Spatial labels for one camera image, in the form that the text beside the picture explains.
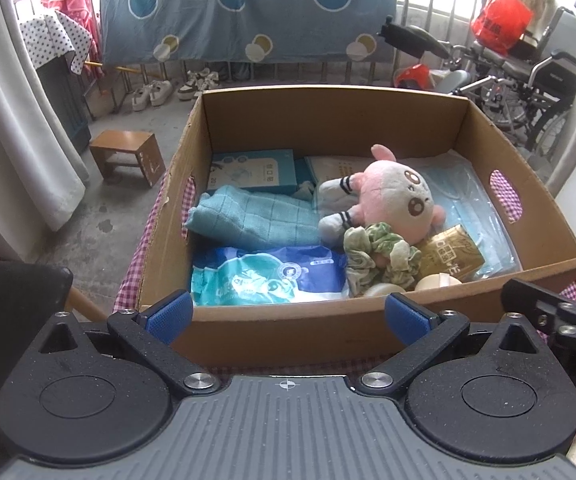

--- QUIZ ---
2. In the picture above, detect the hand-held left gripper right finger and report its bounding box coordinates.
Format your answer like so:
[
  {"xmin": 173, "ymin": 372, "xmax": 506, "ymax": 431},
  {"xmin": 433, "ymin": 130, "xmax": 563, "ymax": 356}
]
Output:
[{"xmin": 357, "ymin": 294, "xmax": 543, "ymax": 396}]

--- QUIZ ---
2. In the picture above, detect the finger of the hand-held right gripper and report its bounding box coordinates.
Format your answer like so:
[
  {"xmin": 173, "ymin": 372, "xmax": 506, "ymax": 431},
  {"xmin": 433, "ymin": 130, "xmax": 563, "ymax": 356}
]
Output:
[{"xmin": 500, "ymin": 278, "xmax": 576, "ymax": 346}]

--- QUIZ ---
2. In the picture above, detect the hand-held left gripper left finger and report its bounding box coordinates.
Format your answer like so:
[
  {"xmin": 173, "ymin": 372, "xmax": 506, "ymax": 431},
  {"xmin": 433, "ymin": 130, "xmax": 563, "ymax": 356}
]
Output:
[{"xmin": 38, "ymin": 290, "xmax": 217, "ymax": 393}]

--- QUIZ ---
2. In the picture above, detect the gold tissue packet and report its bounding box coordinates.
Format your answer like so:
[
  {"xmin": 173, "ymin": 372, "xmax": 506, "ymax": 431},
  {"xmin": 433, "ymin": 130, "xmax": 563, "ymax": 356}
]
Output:
[{"xmin": 415, "ymin": 224, "xmax": 486, "ymax": 281}]

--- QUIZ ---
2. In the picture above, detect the green floral scrunchie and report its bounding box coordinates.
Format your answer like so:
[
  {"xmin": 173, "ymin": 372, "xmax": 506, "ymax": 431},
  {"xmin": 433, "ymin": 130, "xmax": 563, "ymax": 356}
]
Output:
[{"xmin": 343, "ymin": 221, "xmax": 423, "ymax": 296}]

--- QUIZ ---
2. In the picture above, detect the blue white wet wipes packet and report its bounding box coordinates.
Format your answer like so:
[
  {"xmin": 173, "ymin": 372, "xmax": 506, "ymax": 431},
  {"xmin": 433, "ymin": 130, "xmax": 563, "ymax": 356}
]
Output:
[{"xmin": 190, "ymin": 244, "xmax": 351, "ymax": 307}]

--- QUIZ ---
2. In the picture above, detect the brown cardboard box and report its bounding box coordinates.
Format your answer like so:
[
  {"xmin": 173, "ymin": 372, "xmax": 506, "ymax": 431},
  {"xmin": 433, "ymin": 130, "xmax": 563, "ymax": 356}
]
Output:
[{"xmin": 135, "ymin": 85, "xmax": 576, "ymax": 368}]

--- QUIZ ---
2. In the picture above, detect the pink plush toy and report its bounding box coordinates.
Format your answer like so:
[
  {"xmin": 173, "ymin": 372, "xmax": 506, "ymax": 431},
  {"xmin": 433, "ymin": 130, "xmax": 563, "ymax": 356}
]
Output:
[{"xmin": 317, "ymin": 144, "xmax": 447, "ymax": 246}]

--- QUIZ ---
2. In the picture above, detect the teal woven towel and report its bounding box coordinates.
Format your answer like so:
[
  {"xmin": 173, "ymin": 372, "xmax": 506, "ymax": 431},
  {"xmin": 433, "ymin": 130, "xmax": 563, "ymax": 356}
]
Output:
[{"xmin": 186, "ymin": 185, "xmax": 326, "ymax": 248}]

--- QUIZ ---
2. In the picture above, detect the clear bag of face masks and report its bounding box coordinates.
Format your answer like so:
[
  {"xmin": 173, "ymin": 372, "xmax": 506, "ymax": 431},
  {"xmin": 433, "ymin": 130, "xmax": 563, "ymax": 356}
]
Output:
[{"xmin": 413, "ymin": 152, "xmax": 522, "ymax": 281}]

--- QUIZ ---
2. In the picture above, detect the blue face mask box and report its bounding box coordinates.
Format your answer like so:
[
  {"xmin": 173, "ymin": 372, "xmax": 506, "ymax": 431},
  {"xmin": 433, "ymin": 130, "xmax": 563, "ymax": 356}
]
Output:
[{"xmin": 207, "ymin": 149, "xmax": 299, "ymax": 196}]

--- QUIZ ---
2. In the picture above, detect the white face mask packet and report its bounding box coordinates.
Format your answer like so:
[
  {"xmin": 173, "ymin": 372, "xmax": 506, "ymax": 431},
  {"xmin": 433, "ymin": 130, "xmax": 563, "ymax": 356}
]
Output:
[{"xmin": 304, "ymin": 154, "xmax": 383, "ymax": 183}]

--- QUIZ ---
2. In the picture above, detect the pink checked tablecloth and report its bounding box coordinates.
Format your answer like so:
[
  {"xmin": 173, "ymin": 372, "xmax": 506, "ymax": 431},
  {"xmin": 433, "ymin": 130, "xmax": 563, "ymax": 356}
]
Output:
[{"xmin": 113, "ymin": 170, "xmax": 576, "ymax": 441}]

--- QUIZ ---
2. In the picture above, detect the black padded wooden chair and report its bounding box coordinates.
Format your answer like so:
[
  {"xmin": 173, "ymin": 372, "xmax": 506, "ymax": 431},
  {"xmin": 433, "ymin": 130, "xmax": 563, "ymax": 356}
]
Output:
[{"xmin": 0, "ymin": 245, "xmax": 111, "ymax": 406}]

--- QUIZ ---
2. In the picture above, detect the small wooden stool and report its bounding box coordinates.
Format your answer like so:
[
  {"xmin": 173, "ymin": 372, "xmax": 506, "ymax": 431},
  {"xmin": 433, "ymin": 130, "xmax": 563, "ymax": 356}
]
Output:
[{"xmin": 89, "ymin": 130, "xmax": 165, "ymax": 189}]

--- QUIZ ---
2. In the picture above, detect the black wheelchair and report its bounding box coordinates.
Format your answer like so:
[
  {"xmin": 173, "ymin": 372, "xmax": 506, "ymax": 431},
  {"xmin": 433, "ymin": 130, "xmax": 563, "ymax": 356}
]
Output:
[{"xmin": 450, "ymin": 0, "xmax": 576, "ymax": 153}]

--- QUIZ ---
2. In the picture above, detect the white curtain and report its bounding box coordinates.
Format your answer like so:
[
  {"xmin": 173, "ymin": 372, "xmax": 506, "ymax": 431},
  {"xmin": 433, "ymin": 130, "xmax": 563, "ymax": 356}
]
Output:
[{"xmin": 0, "ymin": 0, "xmax": 91, "ymax": 233}]

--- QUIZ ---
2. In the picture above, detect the red plastic object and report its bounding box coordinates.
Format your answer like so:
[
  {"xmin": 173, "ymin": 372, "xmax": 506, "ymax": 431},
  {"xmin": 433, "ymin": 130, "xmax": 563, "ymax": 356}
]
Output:
[{"xmin": 397, "ymin": 64, "xmax": 433, "ymax": 92}]

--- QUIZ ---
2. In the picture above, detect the red plastic bag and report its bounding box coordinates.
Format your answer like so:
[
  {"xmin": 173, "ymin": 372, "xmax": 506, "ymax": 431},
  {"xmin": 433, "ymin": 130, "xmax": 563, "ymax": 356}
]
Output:
[{"xmin": 470, "ymin": 0, "xmax": 533, "ymax": 58}]

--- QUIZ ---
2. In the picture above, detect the black padded mobility chair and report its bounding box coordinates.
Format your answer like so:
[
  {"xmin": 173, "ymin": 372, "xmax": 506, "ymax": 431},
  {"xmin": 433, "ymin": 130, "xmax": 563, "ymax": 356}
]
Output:
[{"xmin": 378, "ymin": 16, "xmax": 473, "ymax": 96}]

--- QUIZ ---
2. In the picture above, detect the white polka dot cloth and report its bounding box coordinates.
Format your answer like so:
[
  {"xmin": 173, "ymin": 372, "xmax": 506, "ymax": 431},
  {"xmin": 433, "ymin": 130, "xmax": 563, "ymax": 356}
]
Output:
[{"xmin": 19, "ymin": 10, "xmax": 94, "ymax": 75}]

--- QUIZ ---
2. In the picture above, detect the blue patterned hanging sheet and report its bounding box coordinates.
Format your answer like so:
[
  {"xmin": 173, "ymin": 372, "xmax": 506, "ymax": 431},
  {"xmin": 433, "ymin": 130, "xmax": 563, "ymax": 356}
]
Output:
[{"xmin": 97, "ymin": 0, "xmax": 399, "ymax": 66}]

